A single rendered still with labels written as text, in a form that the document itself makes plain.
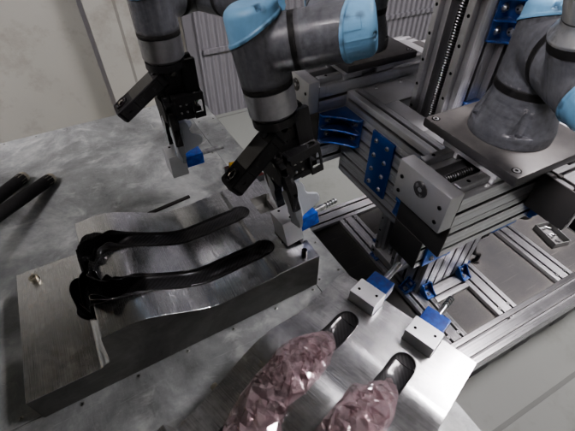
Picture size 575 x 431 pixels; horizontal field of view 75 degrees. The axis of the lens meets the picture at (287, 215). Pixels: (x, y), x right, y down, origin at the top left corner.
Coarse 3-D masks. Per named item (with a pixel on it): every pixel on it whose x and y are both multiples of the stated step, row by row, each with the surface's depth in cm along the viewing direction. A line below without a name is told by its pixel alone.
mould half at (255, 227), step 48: (240, 240) 72; (48, 288) 68; (192, 288) 64; (240, 288) 65; (288, 288) 71; (48, 336) 61; (96, 336) 61; (144, 336) 58; (192, 336) 65; (48, 384) 56; (96, 384) 59
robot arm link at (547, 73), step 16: (560, 32) 47; (544, 48) 54; (560, 48) 47; (544, 64) 53; (560, 64) 48; (544, 80) 53; (560, 80) 49; (544, 96) 54; (560, 96) 50; (560, 112) 50
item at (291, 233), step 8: (336, 200) 74; (280, 208) 71; (312, 208) 71; (320, 208) 72; (272, 216) 70; (280, 216) 69; (288, 216) 68; (304, 216) 70; (312, 216) 70; (280, 224) 68; (288, 224) 68; (304, 224) 70; (312, 224) 71; (280, 232) 70; (288, 232) 69; (296, 232) 69; (288, 240) 70; (296, 240) 71
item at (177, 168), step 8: (168, 152) 81; (192, 152) 83; (200, 152) 83; (208, 152) 86; (168, 160) 81; (176, 160) 81; (192, 160) 83; (200, 160) 84; (176, 168) 82; (184, 168) 83; (176, 176) 83
